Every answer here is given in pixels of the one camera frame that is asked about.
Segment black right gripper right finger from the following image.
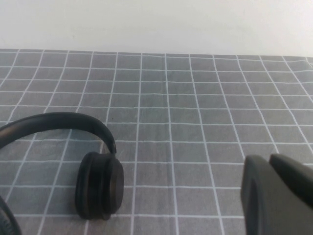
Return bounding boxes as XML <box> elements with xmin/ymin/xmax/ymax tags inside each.
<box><xmin>268</xmin><ymin>153</ymin><xmax>313</xmax><ymax>198</ymax></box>

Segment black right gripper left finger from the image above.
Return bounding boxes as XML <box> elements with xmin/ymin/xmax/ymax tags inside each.
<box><xmin>240</xmin><ymin>154</ymin><xmax>313</xmax><ymax>235</ymax></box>

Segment black over-ear headphones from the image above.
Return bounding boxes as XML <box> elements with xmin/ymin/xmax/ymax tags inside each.
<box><xmin>0</xmin><ymin>112</ymin><xmax>125</xmax><ymax>235</ymax></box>

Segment grey white-grid tablecloth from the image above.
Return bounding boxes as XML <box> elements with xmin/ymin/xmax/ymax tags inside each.
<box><xmin>0</xmin><ymin>48</ymin><xmax>313</xmax><ymax>235</ymax></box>

